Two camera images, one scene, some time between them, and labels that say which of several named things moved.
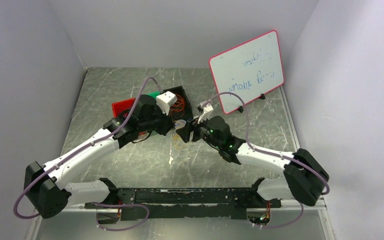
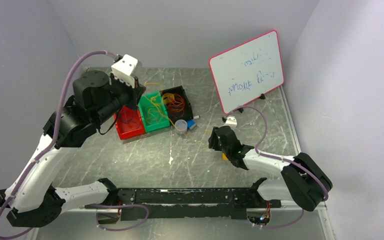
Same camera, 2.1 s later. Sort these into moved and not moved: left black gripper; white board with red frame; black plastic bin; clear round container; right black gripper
Moved: left black gripper; right black gripper
Not moved: white board with red frame; black plastic bin; clear round container
